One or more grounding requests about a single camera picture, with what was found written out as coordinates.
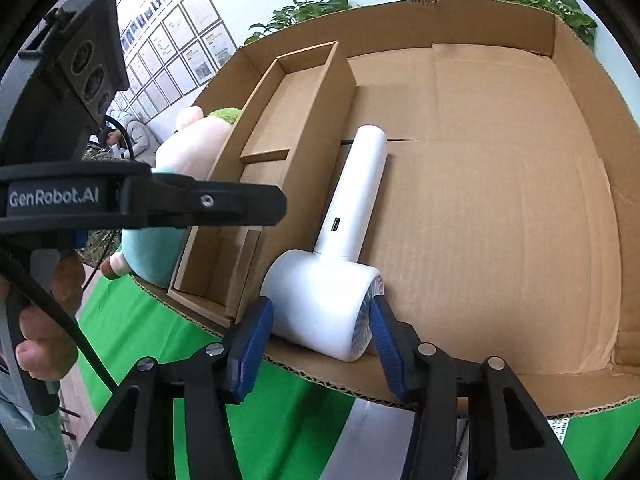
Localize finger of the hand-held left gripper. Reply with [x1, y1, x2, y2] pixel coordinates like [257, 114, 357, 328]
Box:
[120, 176, 288, 229]

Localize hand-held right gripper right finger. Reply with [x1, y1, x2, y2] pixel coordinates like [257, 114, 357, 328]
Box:
[367, 294, 576, 480]

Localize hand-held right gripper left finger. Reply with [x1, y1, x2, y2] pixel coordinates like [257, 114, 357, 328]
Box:
[65, 296, 275, 480]

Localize plush pig toy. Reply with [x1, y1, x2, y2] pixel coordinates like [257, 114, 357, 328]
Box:
[100, 106, 246, 291]

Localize narrow brown cardboard box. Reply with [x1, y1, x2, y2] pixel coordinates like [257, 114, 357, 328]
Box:
[167, 40, 358, 326]

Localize white hair dryer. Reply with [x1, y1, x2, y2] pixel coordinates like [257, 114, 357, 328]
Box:
[260, 125, 388, 363]

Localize large cardboard box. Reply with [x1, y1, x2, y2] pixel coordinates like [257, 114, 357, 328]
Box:
[132, 0, 640, 418]

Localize person's left hand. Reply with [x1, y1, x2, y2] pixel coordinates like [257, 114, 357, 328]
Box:
[14, 251, 87, 384]

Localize green tablecloth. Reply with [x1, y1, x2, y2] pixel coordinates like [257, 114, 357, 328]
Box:
[77, 275, 640, 480]

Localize white and green carton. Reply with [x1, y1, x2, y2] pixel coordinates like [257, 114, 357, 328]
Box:
[320, 399, 572, 480]

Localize bushy potted green plant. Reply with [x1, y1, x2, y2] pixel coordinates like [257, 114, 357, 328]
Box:
[244, 0, 353, 46]

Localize person's light blue trousers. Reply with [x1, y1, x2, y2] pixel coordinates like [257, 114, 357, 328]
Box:
[0, 360, 69, 480]

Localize small potted green plant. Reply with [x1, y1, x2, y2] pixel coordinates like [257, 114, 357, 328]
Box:
[475, 0, 598, 53]

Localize group of framed wall certificates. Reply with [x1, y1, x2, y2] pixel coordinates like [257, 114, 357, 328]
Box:
[107, 0, 238, 121]

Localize black cable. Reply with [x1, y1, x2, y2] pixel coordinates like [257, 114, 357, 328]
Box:
[0, 247, 121, 389]

